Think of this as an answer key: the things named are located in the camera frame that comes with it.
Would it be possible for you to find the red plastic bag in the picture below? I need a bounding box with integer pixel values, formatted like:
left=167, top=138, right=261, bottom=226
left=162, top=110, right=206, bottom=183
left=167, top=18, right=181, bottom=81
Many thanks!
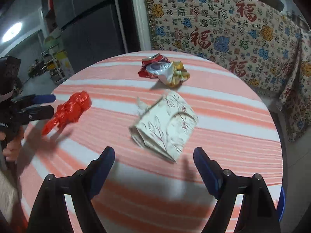
left=41, top=91, right=92, bottom=136

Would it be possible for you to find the floral paper cup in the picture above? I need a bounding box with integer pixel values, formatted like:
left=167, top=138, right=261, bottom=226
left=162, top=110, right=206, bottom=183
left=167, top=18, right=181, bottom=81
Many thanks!
left=129, top=90, right=199, bottom=163

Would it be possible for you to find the blue plastic trash basket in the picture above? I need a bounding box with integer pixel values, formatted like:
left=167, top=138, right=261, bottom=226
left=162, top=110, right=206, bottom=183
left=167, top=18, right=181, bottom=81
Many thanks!
left=276, top=187, right=286, bottom=222

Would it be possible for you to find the person's left hand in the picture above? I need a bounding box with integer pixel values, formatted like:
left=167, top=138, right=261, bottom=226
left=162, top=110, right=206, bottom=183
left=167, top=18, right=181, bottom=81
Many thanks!
left=2, top=126, right=24, bottom=162

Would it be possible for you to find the white storage rack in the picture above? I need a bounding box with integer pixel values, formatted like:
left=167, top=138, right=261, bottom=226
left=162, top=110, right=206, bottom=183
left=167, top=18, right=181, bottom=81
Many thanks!
left=41, top=36, right=65, bottom=85

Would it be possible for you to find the yellow cardboard box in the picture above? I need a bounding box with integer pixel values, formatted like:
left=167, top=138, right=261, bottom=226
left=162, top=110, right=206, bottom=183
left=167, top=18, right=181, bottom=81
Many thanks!
left=55, top=51, right=74, bottom=78

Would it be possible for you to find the dark grey refrigerator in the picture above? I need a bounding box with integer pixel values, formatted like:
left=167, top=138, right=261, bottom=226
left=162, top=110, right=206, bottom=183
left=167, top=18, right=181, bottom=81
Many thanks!
left=53, top=0, right=125, bottom=73

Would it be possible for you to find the crushed red soda can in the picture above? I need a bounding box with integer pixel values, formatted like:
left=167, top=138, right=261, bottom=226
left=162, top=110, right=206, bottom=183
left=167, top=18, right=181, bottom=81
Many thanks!
left=138, top=53, right=170, bottom=78

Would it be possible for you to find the striped pink white tablecloth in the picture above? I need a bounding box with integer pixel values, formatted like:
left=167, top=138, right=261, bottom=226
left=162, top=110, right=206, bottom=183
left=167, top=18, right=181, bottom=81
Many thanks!
left=17, top=51, right=283, bottom=232

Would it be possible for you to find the crumpled yellow silver wrapper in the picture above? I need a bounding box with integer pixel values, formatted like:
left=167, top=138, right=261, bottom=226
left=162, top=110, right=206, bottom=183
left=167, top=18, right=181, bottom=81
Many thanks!
left=147, top=62, right=190, bottom=88

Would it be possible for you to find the patterned fu character blanket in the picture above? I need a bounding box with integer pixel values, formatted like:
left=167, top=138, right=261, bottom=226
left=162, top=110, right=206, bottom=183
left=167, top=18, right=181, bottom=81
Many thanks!
left=144, top=0, right=310, bottom=140

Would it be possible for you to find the steel pot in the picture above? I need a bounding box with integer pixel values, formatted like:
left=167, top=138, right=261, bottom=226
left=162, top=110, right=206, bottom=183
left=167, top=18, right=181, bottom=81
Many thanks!
left=288, top=11, right=309, bottom=32

